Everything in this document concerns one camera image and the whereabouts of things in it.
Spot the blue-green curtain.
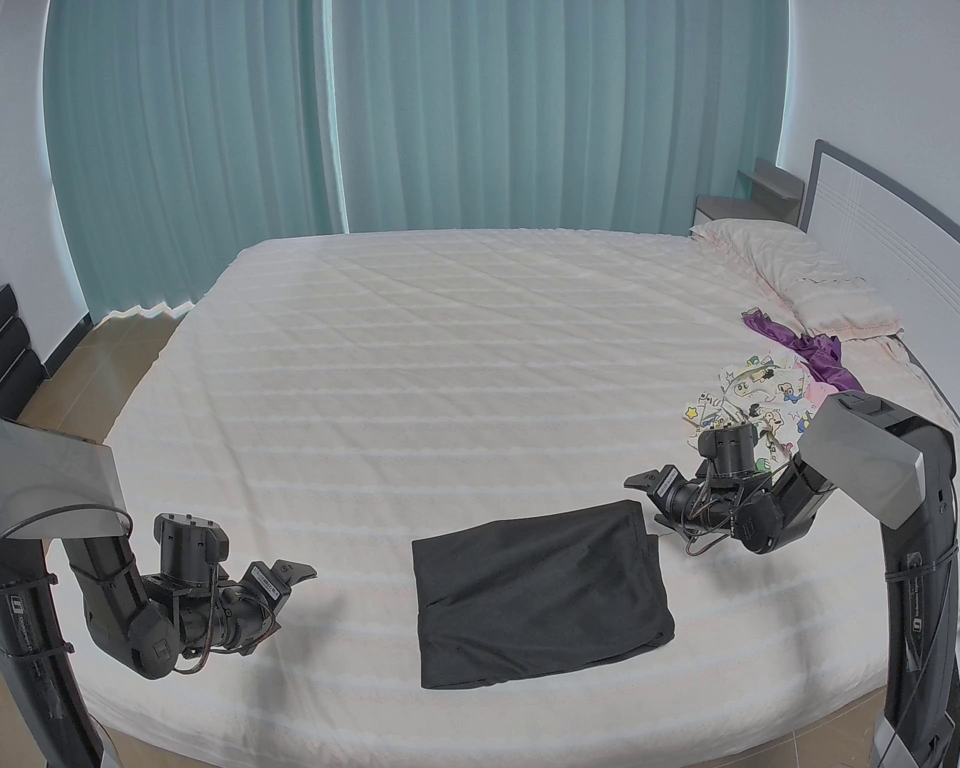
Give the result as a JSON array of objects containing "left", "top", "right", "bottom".
[
  {"left": 326, "top": 0, "right": 794, "bottom": 237},
  {"left": 43, "top": 0, "right": 348, "bottom": 318}
]

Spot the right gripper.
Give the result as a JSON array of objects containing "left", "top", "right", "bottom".
[{"left": 624, "top": 468, "right": 703, "bottom": 543}]

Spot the bed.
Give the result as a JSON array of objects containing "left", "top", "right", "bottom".
[{"left": 45, "top": 138, "right": 960, "bottom": 768}]

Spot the black chest of drawers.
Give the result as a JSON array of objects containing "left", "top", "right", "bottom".
[{"left": 0, "top": 283, "right": 48, "bottom": 423}]

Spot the black cable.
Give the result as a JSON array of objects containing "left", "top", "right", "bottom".
[{"left": 0, "top": 506, "right": 135, "bottom": 543}]

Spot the cream pillow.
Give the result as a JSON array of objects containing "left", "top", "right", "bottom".
[{"left": 688, "top": 217, "right": 906, "bottom": 343}]

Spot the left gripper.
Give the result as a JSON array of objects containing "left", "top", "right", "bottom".
[{"left": 240, "top": 558, "right": 320, "bottom": 656}]

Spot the black T-shirt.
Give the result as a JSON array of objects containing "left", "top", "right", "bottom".
[{"left": 411, "top": 500, "right": 677, "bottom": 690}]

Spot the white printed pyjama top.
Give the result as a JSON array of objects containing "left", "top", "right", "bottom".
[{"left": 681, "top": 355, "right": 820, "bottom": 471}]

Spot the purple satin garment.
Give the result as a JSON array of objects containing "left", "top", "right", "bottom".
[{"left": 742, "top": 307, "right": 865, "bottom": 393}]

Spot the grey bedside table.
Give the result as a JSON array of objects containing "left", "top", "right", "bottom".
[{"left": 693, "top": 157, "right": 806, "bottom": 226}]

